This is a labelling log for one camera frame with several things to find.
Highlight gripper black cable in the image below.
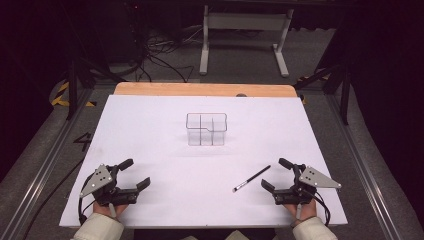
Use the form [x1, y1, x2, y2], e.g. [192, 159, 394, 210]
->
[77, 176, 98, 226]
[308, 188, 332, 228]

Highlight bundle of black floor cables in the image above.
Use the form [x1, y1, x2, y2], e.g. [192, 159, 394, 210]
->
[131, 24, 203, 84]

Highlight white metal stand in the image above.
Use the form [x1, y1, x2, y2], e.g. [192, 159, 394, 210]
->
[198, 4, 295, 78]

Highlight clear plastic divided organizer box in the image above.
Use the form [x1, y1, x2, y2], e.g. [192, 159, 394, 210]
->
[185, 112, 229, 147]

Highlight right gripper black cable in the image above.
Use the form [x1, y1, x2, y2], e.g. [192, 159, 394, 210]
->
[308, 188, 332, 228]

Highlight long black floor cable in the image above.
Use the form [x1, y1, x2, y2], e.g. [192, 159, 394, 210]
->
[20, 157, 85, 240]

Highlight white table sheet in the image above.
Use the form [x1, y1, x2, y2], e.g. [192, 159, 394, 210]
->
[59, 94, 348, 230]

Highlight yellow black floor tape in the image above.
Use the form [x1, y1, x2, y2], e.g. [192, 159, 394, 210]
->
[49, 81, 98, 108]
[297, 74, 332, 106]

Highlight black makeup brush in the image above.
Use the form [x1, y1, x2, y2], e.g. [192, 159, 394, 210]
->
[232, 164, 272, 194]

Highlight person's right hand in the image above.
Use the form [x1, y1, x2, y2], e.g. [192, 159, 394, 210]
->
[283, 199, 318, 223]

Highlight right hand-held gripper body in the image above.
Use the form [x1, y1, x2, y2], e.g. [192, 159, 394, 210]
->
[273, 163, 343, 206]

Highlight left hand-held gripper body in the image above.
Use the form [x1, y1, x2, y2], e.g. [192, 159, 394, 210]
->
[79, 163, 140, 207]

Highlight black floor tape mark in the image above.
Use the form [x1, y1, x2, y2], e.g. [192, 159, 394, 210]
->
[73, 131, 94, 153]

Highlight grey metal floor rail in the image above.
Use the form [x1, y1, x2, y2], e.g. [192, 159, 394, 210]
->
[323, 93, 403, 240]
[0, 87, 95, 240]

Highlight black tripod stand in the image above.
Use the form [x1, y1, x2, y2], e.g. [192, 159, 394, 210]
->
[293, 62, 352, 126]
[64, 57, 128, 122]

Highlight person's left hand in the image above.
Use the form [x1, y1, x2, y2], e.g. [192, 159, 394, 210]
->
[92, 201, 130, 220]

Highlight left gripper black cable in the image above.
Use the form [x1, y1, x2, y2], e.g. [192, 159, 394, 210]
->
[77, 176, 98, 226]

